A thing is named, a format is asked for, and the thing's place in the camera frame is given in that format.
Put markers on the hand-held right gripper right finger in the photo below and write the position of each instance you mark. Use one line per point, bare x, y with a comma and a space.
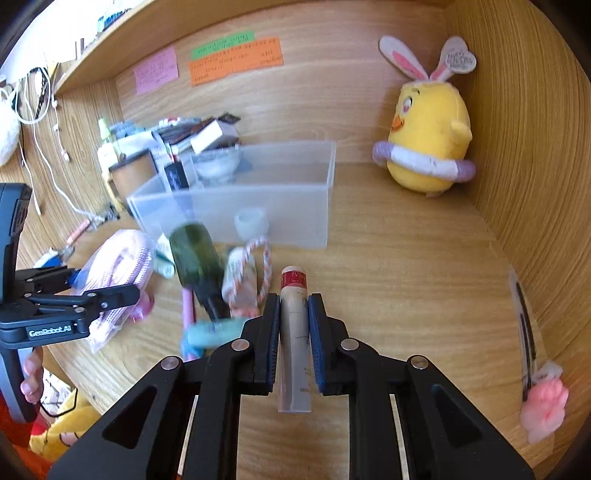
316, 341

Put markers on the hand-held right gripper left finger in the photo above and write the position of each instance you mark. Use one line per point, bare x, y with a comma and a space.
273, 341

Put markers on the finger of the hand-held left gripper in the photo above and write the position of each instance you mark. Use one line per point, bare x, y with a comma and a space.
51, 277
115, 295

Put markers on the pink round case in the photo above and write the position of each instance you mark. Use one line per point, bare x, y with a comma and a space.
145, 309

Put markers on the beige tube with red cap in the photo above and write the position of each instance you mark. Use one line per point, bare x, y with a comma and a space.
295, 286

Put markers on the small white green tube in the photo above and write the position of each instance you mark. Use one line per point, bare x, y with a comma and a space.
164, 258

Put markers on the teal tube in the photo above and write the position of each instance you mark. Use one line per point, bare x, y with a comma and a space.
212, 337

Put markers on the white packet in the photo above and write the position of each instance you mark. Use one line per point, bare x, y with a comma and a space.
240, 281

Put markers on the dark green bottle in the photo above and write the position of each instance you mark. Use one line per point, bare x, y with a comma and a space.
194, 258

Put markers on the clear plastic bin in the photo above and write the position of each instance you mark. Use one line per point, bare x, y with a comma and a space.
277, 207

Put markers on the person's left hand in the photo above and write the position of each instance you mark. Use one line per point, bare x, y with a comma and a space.
32, 371

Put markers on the pale pink pen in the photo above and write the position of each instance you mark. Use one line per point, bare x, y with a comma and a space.
78, 231

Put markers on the white fluffy toy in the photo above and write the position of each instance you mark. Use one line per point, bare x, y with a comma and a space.
7, 138

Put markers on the small white jar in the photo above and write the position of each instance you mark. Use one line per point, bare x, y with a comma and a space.
251, 224

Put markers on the green spray bottle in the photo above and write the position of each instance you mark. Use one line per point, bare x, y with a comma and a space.
107, 147

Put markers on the dark small box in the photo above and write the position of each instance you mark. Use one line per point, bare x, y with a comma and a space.
176, 176

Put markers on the yellow plush charm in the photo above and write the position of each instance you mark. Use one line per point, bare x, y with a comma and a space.
69, 429

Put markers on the pile of white papers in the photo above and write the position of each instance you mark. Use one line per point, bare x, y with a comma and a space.
138, 136

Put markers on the white patterned bowl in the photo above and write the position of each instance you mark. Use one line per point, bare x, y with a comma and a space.
217, 164

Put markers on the dark foil packets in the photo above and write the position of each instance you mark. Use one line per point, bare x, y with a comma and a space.
184, 131

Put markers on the white rectangular box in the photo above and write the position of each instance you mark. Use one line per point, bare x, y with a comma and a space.
212, 136

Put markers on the pink sticky note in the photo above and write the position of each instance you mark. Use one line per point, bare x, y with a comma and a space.
157, 69

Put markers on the yellow chick plush toy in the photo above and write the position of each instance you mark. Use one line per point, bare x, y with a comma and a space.
425, 134

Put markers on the pink paw charm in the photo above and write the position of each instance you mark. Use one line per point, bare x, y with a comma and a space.
545, 406

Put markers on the orange sticky note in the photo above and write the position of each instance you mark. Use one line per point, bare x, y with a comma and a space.
240, 62

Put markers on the green sticky note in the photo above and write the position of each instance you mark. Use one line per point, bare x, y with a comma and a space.
221, 46

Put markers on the wooden shelf board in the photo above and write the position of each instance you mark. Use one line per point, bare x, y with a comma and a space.
231, 23

